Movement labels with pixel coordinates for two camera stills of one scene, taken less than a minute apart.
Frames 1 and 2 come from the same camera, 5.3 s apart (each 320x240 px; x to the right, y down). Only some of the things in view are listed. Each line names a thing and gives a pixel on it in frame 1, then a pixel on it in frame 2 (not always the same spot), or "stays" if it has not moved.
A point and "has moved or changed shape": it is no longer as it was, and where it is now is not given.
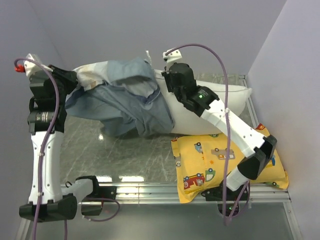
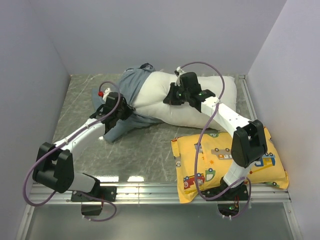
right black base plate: x=216 y=194 stays
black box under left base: x=91 y=210 stays
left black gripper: x=70 y=76 -> x=128 y=110
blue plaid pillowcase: x=123 y=94 has moved or changed shape
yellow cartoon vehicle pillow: x=199 y=161 stays
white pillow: x=184 y=121 has moved or changed shape
